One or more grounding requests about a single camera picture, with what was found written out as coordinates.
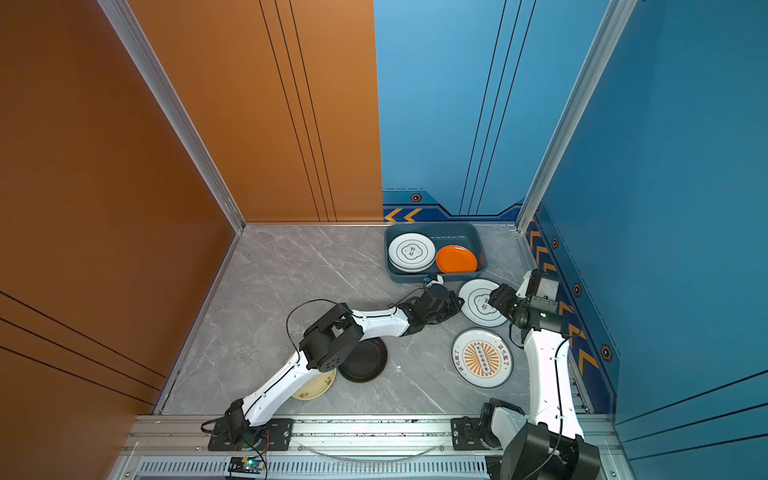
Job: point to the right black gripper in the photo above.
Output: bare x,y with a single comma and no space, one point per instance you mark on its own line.
501,298

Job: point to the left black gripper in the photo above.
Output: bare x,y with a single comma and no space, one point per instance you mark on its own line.
454,307

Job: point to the white plate quatrefoil motif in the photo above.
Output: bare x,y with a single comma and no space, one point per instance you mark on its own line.
476,307
412,252

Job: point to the orange plate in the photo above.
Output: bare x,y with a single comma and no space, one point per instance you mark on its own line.
455,259

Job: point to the sunburst plate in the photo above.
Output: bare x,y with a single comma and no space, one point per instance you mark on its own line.
482,358

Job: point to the black plate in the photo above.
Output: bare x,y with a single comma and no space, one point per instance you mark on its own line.
366,361

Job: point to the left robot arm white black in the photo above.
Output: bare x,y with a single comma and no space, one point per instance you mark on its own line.
329,341

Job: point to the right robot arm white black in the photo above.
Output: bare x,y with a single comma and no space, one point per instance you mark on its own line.
551,444

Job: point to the teal plastic bin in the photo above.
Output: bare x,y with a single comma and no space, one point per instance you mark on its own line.
442,234

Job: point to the cream yellow plate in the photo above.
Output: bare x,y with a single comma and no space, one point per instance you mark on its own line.
316,386

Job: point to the left circuit board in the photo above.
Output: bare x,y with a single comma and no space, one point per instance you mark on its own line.
248,467

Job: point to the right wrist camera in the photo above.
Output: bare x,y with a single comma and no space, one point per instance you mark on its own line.
526,289

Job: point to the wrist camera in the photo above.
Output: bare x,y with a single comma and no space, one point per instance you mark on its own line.
526,289
433,279

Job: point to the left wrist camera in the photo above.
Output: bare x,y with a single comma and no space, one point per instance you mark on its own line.
433,279

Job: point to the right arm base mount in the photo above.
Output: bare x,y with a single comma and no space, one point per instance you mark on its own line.
467,435

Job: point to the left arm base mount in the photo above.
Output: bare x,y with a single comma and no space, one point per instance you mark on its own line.
274,436

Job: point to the right aluminium corner post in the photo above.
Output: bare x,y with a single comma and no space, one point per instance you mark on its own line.
608,34

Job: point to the aluminium corner post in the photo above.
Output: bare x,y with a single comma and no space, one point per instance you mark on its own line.
608,34
130,33

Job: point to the aluminium rail frame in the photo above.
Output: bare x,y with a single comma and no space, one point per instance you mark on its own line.
418,446

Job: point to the left aluminium corner post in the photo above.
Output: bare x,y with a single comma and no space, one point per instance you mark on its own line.
130,33

